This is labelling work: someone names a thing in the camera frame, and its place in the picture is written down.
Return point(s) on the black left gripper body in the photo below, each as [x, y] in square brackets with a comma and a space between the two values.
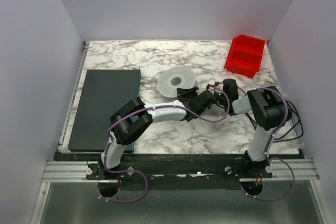
[186, 94]

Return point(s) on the white perforated cable spool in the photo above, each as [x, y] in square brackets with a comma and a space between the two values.
[173, 78]

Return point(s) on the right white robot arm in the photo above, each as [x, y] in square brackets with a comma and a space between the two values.
[271, 112]

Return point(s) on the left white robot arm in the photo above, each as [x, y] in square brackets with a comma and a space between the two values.
[134, 118]

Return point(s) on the red plastic bin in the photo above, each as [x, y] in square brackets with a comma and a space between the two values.
[245, 55]

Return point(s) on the dark grey flat box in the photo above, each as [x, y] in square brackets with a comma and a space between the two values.
[104, 92]

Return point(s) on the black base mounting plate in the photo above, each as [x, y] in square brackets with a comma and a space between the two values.
[173, 171]

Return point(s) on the aluminium frame rail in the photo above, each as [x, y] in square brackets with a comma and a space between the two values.
[67, 197]

